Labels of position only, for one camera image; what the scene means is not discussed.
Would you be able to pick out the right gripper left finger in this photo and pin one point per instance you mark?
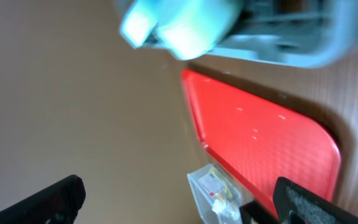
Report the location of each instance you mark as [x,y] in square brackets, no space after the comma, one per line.
[58,203]

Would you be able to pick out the yellow snack wrapper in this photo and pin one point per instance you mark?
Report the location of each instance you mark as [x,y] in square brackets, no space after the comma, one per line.
[226,189]

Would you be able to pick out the light blue bowl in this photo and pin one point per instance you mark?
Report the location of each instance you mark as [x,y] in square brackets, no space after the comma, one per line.
[139,23]

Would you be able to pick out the white tissue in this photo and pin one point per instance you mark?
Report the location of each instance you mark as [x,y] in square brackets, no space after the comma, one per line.
[228,213]

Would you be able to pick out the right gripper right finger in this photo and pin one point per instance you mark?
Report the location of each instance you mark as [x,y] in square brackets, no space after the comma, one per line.
[295,204]

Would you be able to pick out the green bowl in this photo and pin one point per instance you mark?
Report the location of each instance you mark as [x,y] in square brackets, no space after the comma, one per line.
[190,28]

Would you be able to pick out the grey dishwasher rack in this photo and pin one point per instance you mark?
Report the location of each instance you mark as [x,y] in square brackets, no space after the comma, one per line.
[304,33]

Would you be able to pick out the red serving tray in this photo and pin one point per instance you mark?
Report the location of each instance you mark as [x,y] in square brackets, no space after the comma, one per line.
[258,141]

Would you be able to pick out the clear plastic bin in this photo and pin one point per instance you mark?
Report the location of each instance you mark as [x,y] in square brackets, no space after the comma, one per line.
[206,188]

